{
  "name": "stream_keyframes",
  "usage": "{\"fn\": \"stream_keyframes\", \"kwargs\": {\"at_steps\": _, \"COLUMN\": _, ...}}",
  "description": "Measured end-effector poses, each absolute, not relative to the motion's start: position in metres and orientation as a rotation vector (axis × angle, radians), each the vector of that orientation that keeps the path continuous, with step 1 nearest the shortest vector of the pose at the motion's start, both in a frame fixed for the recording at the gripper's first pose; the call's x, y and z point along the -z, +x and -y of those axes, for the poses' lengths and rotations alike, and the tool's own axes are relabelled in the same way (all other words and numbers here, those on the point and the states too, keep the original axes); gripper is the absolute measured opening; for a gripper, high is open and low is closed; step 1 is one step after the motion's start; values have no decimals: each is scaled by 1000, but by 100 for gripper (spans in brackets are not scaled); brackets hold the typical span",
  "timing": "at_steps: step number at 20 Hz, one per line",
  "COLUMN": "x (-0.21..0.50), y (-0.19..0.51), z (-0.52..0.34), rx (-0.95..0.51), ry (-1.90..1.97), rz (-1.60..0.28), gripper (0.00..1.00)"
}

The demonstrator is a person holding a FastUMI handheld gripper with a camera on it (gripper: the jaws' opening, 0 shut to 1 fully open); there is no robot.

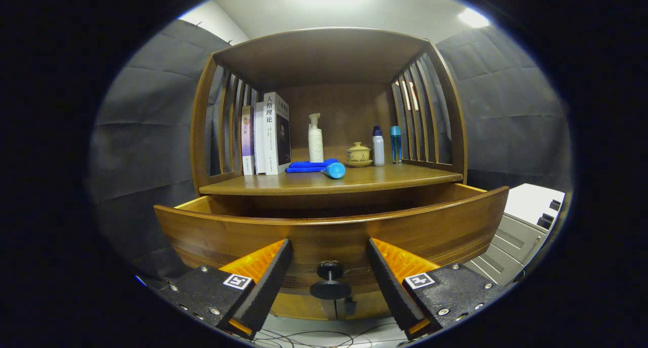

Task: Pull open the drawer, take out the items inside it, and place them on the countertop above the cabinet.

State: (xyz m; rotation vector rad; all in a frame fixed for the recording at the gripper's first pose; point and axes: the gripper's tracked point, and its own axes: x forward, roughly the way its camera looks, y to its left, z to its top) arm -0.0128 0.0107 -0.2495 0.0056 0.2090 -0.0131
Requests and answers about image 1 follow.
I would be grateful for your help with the white filing cabinet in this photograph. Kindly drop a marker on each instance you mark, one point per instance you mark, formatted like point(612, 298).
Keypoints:
point(526, 206)

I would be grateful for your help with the blue and white cosmetic tube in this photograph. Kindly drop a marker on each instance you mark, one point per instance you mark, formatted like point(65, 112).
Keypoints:
point(335, 170)

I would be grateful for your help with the thick white and black book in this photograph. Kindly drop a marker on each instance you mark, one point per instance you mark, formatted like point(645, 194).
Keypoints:
point(271, 135)

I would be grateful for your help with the wooden slatted cabinet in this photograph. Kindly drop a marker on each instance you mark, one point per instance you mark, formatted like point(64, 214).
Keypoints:
point(324, 54)

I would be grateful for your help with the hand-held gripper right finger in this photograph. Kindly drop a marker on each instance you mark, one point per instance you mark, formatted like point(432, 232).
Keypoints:
point(392, 287)

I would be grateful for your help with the white pump bottle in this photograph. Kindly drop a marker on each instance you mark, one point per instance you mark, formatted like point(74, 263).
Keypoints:
point(316, 145)

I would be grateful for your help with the small ceiling light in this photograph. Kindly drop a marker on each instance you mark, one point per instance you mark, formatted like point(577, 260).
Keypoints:
point(473, 17)

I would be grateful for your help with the teal transparent bottle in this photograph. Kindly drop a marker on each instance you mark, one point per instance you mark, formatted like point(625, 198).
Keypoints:
point(396, 148)

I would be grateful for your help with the thin white book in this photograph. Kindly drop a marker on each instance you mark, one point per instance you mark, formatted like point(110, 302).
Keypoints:
point(259, 140)

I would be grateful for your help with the purple spine book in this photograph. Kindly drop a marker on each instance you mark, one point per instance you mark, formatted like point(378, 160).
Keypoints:
point(247, 140)

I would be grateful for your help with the wooden drawer with black knob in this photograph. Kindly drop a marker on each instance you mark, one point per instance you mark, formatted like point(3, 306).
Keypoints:
point(228, 236)

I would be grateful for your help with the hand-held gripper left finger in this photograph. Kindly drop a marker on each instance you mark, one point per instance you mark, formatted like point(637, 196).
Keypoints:
point(268, 287)

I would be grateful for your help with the wooden countertop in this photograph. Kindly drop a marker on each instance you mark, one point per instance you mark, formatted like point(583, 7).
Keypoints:
point(395, 176)

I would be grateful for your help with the white bottle with dark cap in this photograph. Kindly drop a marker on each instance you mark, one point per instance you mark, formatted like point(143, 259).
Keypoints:
point(378, 150)

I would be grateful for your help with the beige lidded teacup with saucer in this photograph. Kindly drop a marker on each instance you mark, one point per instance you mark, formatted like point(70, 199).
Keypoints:
point(358, 154)

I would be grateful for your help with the blue folded cloth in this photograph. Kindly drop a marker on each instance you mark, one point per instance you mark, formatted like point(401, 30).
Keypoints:
point(304, 166)

